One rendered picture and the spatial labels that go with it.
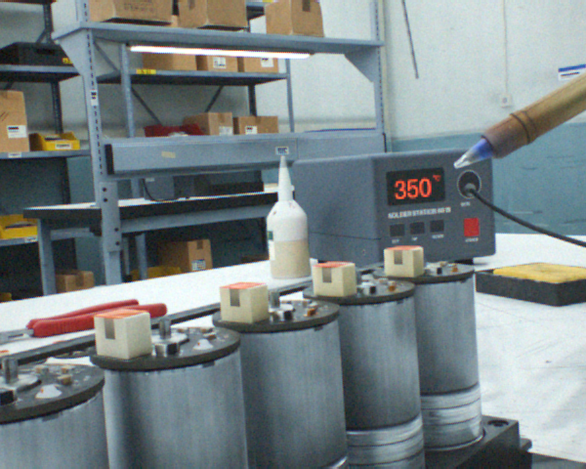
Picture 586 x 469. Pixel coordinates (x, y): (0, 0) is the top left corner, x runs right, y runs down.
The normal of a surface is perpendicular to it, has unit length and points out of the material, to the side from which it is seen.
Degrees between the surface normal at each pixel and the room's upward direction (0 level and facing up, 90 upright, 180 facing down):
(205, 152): 90
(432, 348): 90
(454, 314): 90
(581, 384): 0
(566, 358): 0
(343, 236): 90
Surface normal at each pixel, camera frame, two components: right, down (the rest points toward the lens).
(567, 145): -0.78, 0.11
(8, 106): 0.53, 0.07
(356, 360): -0.12, 0.09
